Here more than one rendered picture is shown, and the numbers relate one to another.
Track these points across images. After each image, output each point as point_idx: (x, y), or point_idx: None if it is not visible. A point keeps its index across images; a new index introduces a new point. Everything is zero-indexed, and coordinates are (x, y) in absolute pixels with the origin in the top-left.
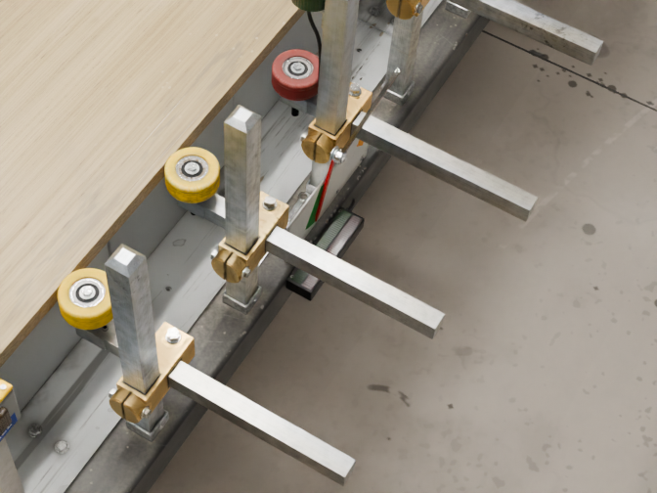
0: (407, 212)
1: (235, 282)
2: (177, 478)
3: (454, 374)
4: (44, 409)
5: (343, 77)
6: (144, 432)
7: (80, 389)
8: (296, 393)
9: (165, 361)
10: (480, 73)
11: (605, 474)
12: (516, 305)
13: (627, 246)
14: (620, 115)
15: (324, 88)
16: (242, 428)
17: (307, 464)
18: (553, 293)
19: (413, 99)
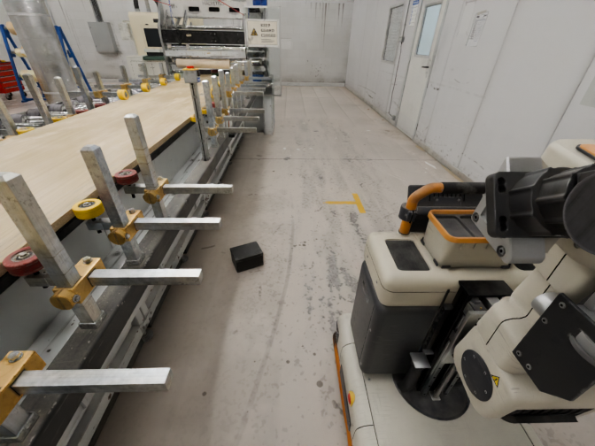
0: (240, 177)
1: (220, 122)
2: (219, 214)
3: (262, 189)
4: (192, 158)
5: (225, 92)
6: (215, 145)
7: (197, 156)
8: (235, 199)
9: (215, 126)
10: (242, 162)
11: (297, 191)
12: (267, 180)
13: (281, 171)
14: (269, 160)
15: (222, 96)
16: (227, 205)
17: (248, 131)
18: (273, 178)
19: (235, 121)
